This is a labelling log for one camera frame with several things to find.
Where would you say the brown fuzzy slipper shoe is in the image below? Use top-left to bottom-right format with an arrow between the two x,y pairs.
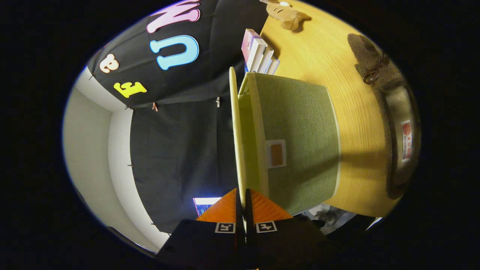
347,33 -> 421,200

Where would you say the green fabric storage box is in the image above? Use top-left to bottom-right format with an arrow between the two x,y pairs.
229,67 -> 342,216

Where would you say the lit computer screen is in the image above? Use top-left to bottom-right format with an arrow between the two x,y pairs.
193,197 -> 222,217

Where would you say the white book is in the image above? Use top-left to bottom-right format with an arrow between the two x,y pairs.
249,37 -> 276,74

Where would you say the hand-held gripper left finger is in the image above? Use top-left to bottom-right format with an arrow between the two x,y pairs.
156,188 -> 247,270

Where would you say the pale blue book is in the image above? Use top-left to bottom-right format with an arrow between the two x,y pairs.
264,56 -> 281,75

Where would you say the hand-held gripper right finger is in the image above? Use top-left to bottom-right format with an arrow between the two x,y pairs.
246,188 -> 334,270

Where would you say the tan bread plush toy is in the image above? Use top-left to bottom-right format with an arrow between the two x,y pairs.
260,0 -> 312,31

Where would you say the black backdrop cloth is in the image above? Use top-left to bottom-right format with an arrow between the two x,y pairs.
87,0 -> 270,234

